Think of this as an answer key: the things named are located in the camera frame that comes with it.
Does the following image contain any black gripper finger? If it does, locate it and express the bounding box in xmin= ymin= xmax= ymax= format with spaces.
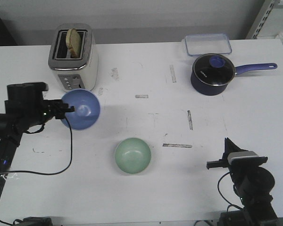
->
xmin=56 ymin=106 xmax=75 ymax=119
xmin=224 ymin=137 xmax=231 ymax=160
xmin=230 ymin=139 xmax=243 ymax=153
xmin=58 ymin=100 xmax=69 ymax=109

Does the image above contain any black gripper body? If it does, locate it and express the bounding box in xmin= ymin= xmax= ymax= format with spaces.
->
xmin=206 ymin=156 xmax=268 ymax=186
xmin=5 ymin=82 xmax=63 ymax=132

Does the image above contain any blue bowl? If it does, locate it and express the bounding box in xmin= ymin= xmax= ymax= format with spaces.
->
xmin=62 ymin=89 xmax=100 ymax=130

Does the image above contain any green bowl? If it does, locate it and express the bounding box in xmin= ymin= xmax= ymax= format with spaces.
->
xmin=115 ymin=137 xmax=151 ymax=174

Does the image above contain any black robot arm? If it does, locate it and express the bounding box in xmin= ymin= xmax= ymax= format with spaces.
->
xmin=0 ymin=82 xmax=75 ymax=197
xmin=206 ymin=138 xmax=278 ymax=226

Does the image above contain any white silver toaster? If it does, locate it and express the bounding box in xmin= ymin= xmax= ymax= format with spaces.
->
xmin=48 ymin=23 xmax=99 ymax=92

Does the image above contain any bread slice in toaster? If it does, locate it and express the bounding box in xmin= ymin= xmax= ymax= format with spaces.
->
xmin=66 ymin=28 xmax=82 ymax=58

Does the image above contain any glass pot lid blue knob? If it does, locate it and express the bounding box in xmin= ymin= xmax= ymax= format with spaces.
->
xmin=193 ymin=54 xmax=235 ymax=86

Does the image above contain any clear plastic container blue rim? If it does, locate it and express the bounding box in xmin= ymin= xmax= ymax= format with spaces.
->
xmin=183 ymin=33 xmax=232 ymax=57

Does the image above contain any grey metal shelf upright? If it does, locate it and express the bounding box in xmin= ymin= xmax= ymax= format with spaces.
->
xmin=245 ymin=0 xmax=279 ymax=40

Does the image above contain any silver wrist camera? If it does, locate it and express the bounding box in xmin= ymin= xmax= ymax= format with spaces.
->
xmin=227 ymin=151 xmax=259 ymax=165

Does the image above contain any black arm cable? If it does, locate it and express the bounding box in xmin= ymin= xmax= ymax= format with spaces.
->
xmin=0 ymin=110 xmax=73 ymax=176
xmin=217 ymin=171 xmax=245 ymax=212

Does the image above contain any blue saucepan with handle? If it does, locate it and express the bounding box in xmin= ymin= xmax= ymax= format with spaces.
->
xmin=191 ymin=63 xmax=278 ymax=96

